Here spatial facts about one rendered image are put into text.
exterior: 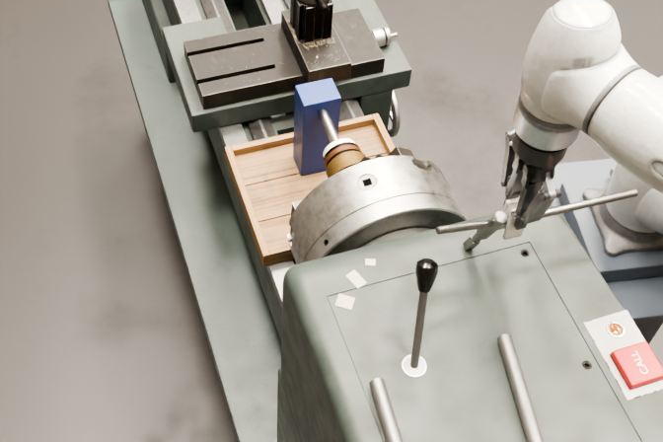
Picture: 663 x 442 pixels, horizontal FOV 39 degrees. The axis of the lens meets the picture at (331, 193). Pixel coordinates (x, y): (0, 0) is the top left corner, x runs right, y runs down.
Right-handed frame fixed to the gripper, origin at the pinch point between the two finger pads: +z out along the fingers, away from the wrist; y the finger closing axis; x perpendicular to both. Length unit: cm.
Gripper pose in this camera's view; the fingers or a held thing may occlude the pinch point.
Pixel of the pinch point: (513, 217)
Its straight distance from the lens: 146.0
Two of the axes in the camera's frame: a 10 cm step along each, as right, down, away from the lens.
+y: -3.2, -7.6, 5.6
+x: -9.4, 2.3, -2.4
